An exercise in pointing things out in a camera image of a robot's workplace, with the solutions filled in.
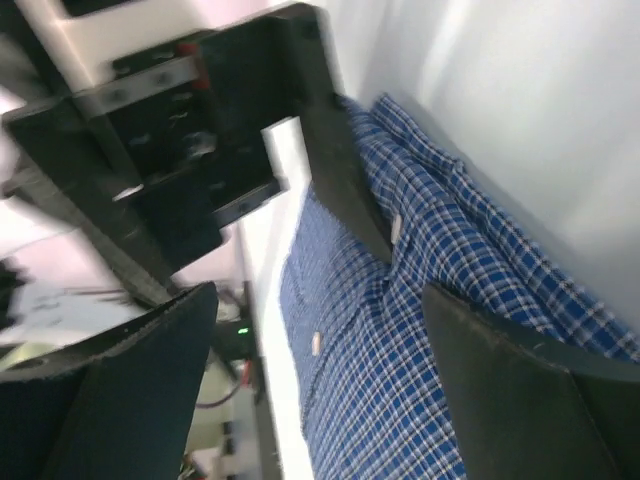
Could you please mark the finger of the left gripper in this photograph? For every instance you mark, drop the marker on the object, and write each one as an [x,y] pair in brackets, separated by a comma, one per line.
[338,175]

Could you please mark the blue checked shirt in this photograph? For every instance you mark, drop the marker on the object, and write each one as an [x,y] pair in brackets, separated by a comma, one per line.
[372,404]

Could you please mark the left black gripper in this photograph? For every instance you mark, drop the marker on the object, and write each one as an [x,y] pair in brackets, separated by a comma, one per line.
[143,126]

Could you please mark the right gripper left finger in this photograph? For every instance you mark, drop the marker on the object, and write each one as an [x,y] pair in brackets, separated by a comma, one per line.
[118,405]

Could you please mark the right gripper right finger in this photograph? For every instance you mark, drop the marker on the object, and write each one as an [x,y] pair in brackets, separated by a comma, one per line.
[527,406]

